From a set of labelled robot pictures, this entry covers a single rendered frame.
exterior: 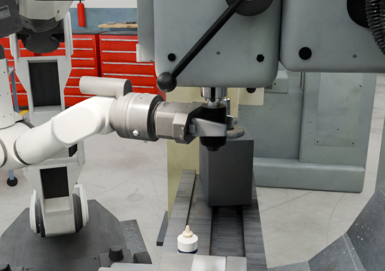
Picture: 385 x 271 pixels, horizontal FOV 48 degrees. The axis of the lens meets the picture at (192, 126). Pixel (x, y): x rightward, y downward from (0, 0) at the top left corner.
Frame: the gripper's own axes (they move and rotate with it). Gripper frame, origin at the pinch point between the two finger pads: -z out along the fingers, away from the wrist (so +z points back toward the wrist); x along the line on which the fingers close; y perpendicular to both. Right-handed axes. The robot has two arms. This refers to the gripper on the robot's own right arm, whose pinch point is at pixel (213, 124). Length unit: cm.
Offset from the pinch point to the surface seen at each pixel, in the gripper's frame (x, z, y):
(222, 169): 31.5, 6.8, 21.9
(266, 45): -7.6, -9.9, -15.1
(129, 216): 168, 108, 124
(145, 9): -4.9, 10.6, -19.7
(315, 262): 19.1, -19.2, 36.0
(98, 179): 215, 161, 124
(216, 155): 30.9, 8.1, 17.9
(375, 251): 10.6, -30.2, 25.6
